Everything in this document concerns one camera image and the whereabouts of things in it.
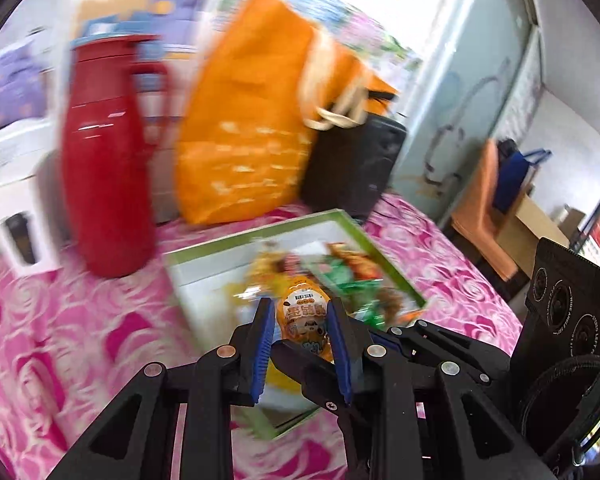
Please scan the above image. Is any orange tote bag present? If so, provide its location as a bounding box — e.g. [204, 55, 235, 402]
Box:
[174, 0, 401, 226]

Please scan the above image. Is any yellow snack packet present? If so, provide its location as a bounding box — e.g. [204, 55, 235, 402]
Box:
[245, 242, 301, 301]

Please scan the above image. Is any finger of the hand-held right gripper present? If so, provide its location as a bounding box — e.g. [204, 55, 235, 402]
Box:
[367, 319, 511, 386]
[271, 338, 366, 468]

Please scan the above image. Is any white cup package box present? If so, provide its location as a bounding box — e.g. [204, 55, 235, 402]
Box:
[0, 122, 76, 277]

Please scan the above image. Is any pink rose tablecloth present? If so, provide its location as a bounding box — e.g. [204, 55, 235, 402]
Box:
[0, 192, 526, 480]

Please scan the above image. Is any orange chair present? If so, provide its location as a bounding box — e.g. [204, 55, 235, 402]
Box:
[450, 140, 521, 283]

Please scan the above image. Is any dark blue bag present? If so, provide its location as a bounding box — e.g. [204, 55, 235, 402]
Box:
[492, 137, 553, 213]

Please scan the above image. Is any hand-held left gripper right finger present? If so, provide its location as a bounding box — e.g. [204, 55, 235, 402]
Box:
[326, 299, 556, 480]

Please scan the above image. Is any orange clear biscuit packet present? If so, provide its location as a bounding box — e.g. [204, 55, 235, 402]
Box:
[325, 241, 381, 281]

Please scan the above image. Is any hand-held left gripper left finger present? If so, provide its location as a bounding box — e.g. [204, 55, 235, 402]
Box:
[47, 297, 277, 480]

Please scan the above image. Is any green snack packet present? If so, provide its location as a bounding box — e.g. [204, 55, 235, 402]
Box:
[305, 255, 381, 311]

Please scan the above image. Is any red thermos jug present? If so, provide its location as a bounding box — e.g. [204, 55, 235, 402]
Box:
[60, 35, 173, 278]

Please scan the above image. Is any black speaker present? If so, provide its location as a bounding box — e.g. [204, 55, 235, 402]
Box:
[300, 112, 408, 221]

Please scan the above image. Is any bedding wall poster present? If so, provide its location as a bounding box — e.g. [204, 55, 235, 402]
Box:
[0, 0, 221, 133]

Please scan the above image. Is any green cardboard box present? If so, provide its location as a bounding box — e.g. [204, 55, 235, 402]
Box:
[164, 208, 428, 441]

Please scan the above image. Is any brown cardboard box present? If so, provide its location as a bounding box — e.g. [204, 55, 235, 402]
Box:
[495, 195, 571, 296]

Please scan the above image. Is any orange egg-shaped snack packet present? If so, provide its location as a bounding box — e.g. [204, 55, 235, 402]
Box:
[276, 280, 337, 365]

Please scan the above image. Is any black strap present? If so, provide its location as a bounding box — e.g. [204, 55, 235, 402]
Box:
[520, 355, 600, 466]

